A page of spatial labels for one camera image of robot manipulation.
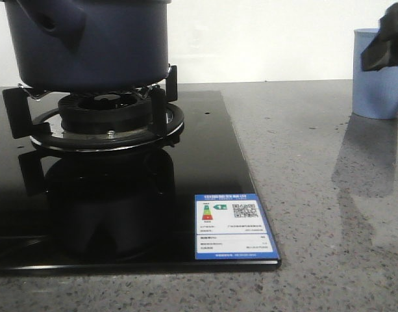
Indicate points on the blue energy label sticker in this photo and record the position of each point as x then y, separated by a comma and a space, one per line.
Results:
232, 227

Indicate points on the dark blue cooking pot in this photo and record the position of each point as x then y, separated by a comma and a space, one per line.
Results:
89, 46

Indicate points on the black round gas burner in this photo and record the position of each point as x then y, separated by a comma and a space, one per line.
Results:
106, 112

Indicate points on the black pot support grate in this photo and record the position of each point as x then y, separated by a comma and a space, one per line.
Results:
45, 131

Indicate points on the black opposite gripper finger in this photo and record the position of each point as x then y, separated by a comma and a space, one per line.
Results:
382, 52

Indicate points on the black glass gas stove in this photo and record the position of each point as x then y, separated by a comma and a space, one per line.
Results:
131, 212

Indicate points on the light blue ribbed cup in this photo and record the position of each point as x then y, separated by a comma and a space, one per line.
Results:
375, 93

